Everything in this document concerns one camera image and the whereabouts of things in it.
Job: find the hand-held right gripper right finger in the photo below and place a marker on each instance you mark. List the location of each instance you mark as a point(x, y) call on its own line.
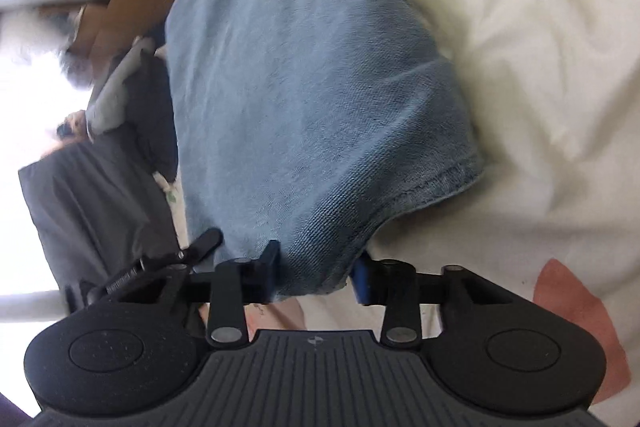
point(359, 287)

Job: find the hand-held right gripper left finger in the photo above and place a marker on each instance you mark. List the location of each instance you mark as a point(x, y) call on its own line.
point(270, 272)

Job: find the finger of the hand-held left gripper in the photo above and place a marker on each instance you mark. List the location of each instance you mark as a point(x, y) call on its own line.
point(205, 241)

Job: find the blue denim pants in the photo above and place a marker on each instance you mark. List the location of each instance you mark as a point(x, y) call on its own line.
point(300, 107)

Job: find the dark grey pillow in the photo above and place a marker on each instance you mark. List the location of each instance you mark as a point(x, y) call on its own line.
point(100, 207)

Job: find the black garment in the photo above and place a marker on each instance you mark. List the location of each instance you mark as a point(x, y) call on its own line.
point(155, 122)

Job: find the brown teddy bear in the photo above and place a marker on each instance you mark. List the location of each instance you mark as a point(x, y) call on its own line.
point(75, 124)

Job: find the bear print bedsheet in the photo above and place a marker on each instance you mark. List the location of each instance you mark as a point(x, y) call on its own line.
point(550, 82)

